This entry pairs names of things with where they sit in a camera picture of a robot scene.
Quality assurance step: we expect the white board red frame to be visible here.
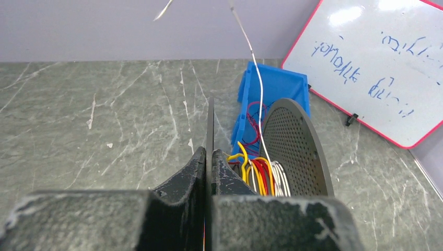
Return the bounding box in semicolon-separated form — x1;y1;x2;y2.
282;1;442;149

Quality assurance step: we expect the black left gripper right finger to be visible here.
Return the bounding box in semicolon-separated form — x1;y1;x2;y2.
211;150;364;250

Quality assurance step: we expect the white cable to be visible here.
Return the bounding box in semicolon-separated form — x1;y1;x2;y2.
153;0;292;198

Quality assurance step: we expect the yellow cable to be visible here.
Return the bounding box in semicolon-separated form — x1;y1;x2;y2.
226;141;276;197

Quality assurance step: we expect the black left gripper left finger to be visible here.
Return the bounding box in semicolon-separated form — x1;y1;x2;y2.
1;147;206;250

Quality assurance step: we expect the red cable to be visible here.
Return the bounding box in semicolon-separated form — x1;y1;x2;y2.
228;157;274;197

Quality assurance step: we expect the grey perforated cable spool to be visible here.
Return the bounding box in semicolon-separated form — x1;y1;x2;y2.
205;97;335;198

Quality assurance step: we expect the blue plastic bin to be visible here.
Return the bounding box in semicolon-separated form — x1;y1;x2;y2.
231;61;310;156

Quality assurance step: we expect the black whiteboard foot near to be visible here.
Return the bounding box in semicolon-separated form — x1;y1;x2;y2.
345;113;359;127

